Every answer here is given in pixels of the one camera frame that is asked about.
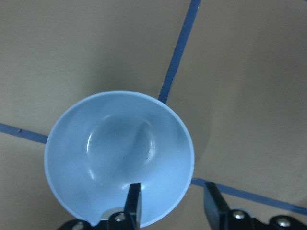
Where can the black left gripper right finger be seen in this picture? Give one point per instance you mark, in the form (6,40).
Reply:
(221,217)

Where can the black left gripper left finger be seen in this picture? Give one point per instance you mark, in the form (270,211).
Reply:
(127,217)

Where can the blue bowl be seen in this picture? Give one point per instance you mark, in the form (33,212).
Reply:
(108,141)

